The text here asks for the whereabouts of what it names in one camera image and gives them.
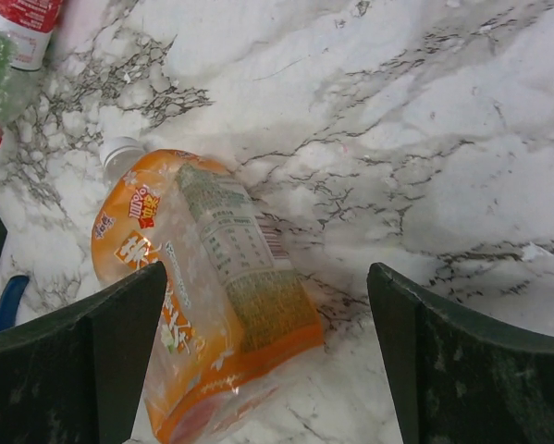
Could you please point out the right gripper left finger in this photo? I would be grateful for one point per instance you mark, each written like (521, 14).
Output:
(76, 375)

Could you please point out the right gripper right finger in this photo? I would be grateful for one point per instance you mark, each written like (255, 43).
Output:
(458, 376)

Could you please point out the crushed orange label bottle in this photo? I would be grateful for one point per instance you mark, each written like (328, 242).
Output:
(236, 324)

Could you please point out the red label clear bottle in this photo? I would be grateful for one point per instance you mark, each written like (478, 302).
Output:
(26, 28)

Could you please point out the blue handled pliers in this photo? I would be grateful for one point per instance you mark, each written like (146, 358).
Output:
(10, 300)

